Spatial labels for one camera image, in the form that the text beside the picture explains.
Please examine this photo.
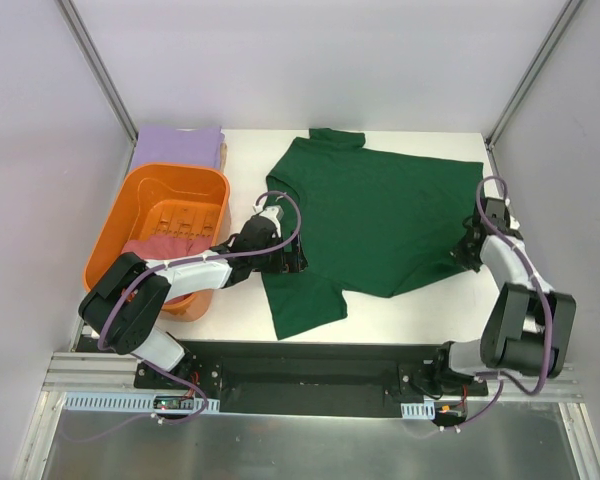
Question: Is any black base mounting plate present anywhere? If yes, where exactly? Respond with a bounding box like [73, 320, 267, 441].
[74, 334, 496, 416]

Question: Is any white cable duct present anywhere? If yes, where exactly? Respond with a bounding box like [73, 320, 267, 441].
[64, 392, 220, 415]
[400, 401, 436, 421]

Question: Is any left white cable duct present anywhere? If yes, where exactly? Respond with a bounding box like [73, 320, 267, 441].
[64, 392, 220, 415]

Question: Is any aluminium frame post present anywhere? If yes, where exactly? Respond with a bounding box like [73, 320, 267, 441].
[54, 0, 138, 144]
[485, 0, 585, 152]

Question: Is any right white cable duct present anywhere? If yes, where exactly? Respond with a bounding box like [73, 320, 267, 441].
[400, 401, 436, 421]

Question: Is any aluminium front rail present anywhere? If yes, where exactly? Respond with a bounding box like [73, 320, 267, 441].
[42, 352, 141, 394]

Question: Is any pink red t shirt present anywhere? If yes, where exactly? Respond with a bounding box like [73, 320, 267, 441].
[121, 234, 216, 309]

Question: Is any right aluminium frame post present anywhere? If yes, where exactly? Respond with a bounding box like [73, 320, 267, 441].
[485, 0, 585, 152]

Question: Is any folded purple t shirt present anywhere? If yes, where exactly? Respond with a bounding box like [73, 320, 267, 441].
[130, 125, 225, 170]

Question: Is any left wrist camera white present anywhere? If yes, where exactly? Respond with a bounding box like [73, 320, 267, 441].
[253, 205, 284, 223]

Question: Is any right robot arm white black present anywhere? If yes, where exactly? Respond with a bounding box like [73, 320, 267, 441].
[430, 198, 576, 395]

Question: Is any orange plastic basket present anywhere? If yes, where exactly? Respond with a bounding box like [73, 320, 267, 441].
[82, 161, 232, 323]

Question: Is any dark green t shirt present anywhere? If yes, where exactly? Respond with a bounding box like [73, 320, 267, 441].
[262, 128, 483, 339]

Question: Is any left aluminium frame post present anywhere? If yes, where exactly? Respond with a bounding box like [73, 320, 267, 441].
[54, 0, 138, 144]

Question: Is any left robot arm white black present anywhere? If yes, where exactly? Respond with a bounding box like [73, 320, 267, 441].
[78, 207, 307, 389]

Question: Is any folded beige t shirt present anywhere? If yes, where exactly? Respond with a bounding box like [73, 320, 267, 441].
[218, 143, 228, 172]

